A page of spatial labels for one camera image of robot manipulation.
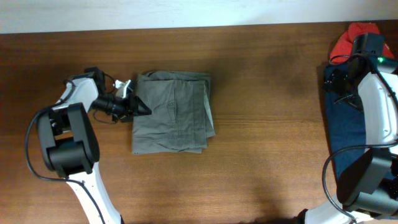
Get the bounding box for red garment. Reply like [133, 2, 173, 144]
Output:
[329, 22, 395, 65]

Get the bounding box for grey shorts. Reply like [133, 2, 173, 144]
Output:
[132, 70, 216, 154]

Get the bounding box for navy blue garment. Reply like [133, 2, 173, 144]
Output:
[323, 57, 398, 181]

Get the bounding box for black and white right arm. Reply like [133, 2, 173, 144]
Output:
[298, 53, 397, 223]

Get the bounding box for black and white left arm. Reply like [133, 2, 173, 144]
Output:
[34, 67, 152, 224]

